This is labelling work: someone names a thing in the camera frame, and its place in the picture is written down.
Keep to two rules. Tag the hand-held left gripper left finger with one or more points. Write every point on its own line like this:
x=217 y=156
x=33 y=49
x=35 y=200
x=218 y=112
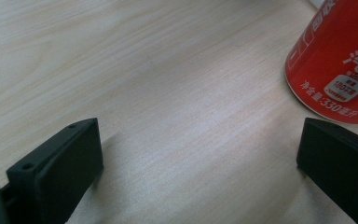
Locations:
x=59 y=168

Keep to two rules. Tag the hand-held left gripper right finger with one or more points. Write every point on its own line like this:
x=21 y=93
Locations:
x=341 y=161

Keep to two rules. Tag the red soda can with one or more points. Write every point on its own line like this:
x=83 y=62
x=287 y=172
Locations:
x=335 y=53

